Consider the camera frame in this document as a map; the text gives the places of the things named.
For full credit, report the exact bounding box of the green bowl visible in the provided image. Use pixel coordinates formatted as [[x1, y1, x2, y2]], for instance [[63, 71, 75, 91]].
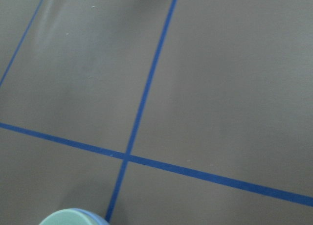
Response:
[[39, 209, 97, 225]]

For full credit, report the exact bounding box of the blue bowl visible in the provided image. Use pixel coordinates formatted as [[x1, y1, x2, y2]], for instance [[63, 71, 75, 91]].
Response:
[[72, 208, 109, 225]]

